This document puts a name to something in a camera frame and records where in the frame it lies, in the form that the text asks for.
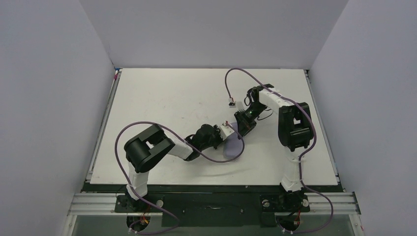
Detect lavender umbrella case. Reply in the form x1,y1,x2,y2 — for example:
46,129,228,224
223,123,245,162

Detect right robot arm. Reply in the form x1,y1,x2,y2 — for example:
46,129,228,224
234,84,314,212

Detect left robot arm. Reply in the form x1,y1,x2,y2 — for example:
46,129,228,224
123,124,234,210

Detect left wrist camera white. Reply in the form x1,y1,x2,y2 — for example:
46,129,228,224
218,121,235,140

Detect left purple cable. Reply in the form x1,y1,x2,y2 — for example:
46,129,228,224
115,121,245,236

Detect purple cable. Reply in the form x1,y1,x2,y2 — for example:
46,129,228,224
225,67,333,235
115,121,245,236

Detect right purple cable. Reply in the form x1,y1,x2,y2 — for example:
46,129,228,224
225,67,333,235

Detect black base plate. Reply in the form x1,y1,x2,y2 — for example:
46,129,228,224
82,183,342,231

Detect aluminium frame rail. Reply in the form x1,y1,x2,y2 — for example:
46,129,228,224
67,192,360,216

